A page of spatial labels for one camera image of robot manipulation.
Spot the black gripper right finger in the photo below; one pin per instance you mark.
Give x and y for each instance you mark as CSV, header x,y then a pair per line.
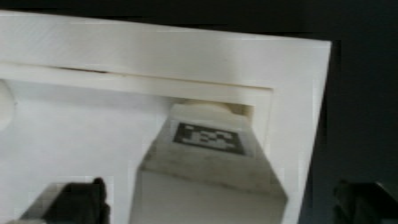
x,y
367,203

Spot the white L-shaped obstacle wall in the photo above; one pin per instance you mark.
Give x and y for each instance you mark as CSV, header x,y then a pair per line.
x,y
230,67

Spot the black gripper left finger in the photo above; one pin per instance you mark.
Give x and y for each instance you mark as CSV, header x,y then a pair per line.
x,y
81,207

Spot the white square tabletop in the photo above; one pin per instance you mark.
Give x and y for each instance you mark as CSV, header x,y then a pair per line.
x,y
77,132

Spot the white table leg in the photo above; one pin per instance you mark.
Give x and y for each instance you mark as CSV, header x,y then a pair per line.
x,y
207,183

